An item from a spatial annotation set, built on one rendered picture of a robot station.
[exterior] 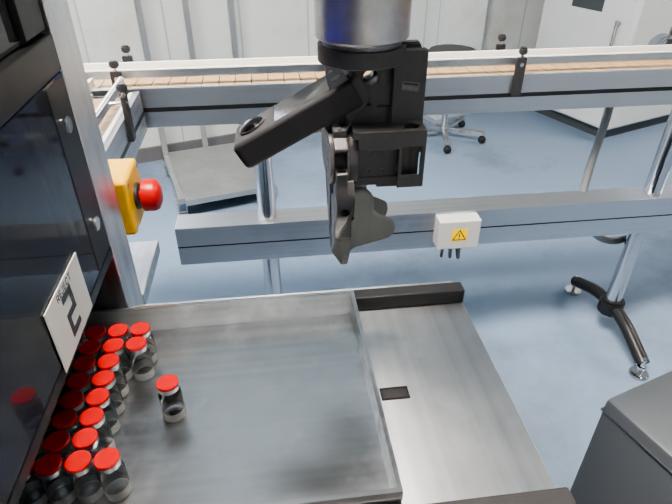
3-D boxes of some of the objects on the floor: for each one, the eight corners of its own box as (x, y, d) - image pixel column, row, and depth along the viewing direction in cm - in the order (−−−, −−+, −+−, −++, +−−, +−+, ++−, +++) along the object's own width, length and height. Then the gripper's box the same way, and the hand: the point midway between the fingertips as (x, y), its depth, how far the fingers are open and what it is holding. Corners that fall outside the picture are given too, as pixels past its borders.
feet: (631, 383, 173) (645, 351, 165) (559, 287, 214) (567, 258, 207) (655, 380, 174) (670, 348, 166) (578, 286, 215) (587, 256, 207)
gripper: (439, 54, 40) (415, 283, 52) (410, 28, 48) (395, 234, 60) (323, 58, 39) (326, 290, 51) (312, 31, 47) (317, 239, 59)
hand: (336, 252), depth 54 cm, fingers closed
